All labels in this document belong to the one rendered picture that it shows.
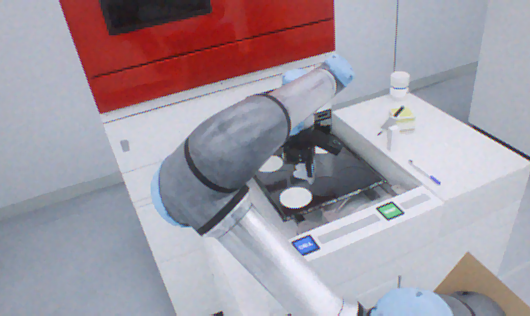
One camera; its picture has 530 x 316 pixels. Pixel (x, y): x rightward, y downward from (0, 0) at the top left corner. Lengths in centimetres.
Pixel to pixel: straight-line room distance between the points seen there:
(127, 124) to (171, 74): 23
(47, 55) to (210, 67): 168
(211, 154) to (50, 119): 246
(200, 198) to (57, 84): 233
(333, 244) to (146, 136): 71
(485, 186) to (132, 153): 111
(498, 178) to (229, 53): 89
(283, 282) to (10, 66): 245
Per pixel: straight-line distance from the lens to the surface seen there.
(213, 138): 59
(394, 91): 171
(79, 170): 318
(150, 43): 126
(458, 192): 127
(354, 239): 109
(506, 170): 140
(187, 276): 185
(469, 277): 90
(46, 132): 304
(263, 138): 60
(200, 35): 128
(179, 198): 66
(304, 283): 71
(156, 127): 141
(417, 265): 135
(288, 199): 131
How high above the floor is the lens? 174
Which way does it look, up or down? 34 degrees down
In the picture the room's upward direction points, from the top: 8 degrees counter-clockwise
